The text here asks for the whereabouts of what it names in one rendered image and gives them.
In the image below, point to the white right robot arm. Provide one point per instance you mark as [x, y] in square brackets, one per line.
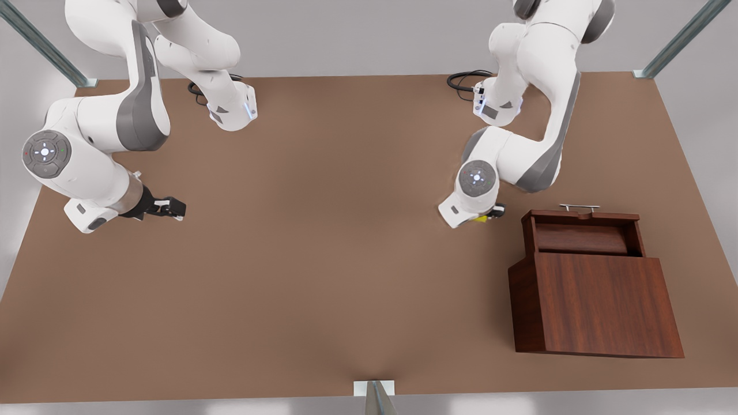
[86, 121]

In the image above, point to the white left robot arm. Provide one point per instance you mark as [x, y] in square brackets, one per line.
[536, 63]

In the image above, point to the dark wooden cabinet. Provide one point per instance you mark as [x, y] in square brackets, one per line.
[599, 305]

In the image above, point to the silver frame post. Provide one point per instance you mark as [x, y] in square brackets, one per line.
[376, 397]
[680, 40]
[43, 43]

